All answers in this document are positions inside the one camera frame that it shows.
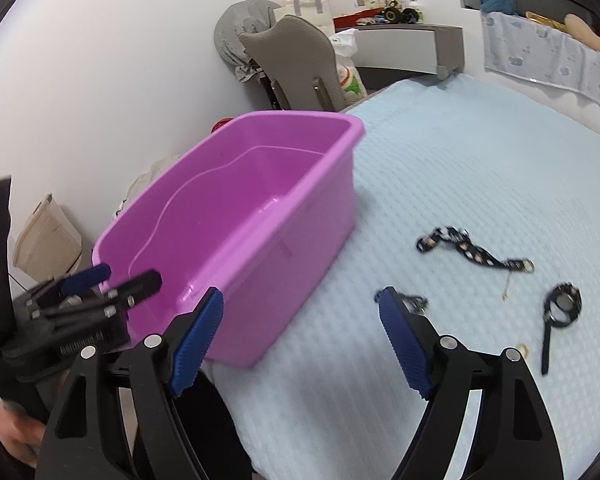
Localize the blue cloud print towel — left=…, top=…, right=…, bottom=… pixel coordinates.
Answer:
left=482, top=10, right=600, bottom=116

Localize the white plastic bag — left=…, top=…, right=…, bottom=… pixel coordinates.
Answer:
left=330, top=28, right=368, bottom=101

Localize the person's left hand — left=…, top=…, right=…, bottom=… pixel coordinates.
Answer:
left=0, top=402, right=48, bottom=468

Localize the brown teddy bear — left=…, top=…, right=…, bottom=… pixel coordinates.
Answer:
left=565, top=12, right=600, bottom=66

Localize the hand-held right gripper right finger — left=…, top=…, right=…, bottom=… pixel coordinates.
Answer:
left=375, top=286, right=566, bottom=480

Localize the black toy car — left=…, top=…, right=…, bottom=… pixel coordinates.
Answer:
left=382, top=2, right=423, bottom=25

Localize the red flat box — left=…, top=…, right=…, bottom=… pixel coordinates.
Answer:
left=332, top=10, right=386, bottom=28

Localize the black wrist watch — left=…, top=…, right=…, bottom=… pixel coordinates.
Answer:
left=540, top=282, right=583, bottom=376

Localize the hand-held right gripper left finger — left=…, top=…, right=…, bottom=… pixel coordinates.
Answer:
left=35, top=286, right=225, bottom=480

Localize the beige paper bag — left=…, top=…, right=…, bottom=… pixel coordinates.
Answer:
left=12, top=192, right=83, bottom=283

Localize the grey chair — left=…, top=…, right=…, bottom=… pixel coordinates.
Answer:
left=237, top=15, right=351, bottom=113

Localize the grey desk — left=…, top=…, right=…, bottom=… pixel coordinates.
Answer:
left=332, top=22, right=465, bottom=88

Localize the grey cloth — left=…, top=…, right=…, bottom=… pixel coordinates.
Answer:
left=213, top=1, right=286, bottom=83

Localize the black cord hair tie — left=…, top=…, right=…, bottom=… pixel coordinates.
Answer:
left=397, top=292, right=429, bottom=317

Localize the purple plastic bin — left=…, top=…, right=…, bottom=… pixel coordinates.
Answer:
left=91, top=111, right=367, bottom=368

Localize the white tote bag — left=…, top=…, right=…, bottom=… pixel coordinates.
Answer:
left=272, top=0, right=333, bottom=36

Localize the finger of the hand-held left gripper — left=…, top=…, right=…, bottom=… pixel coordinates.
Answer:
left=97, top=270, right=162, bottom=313
left=30, top=262, right=112, bottom=308

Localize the black printed lanyard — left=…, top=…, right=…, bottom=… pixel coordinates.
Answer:
left=415, top=226, right=535, bottom=273

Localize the beige cloth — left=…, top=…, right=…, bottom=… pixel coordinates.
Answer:
left=112, top=157, right=181, bottom=221

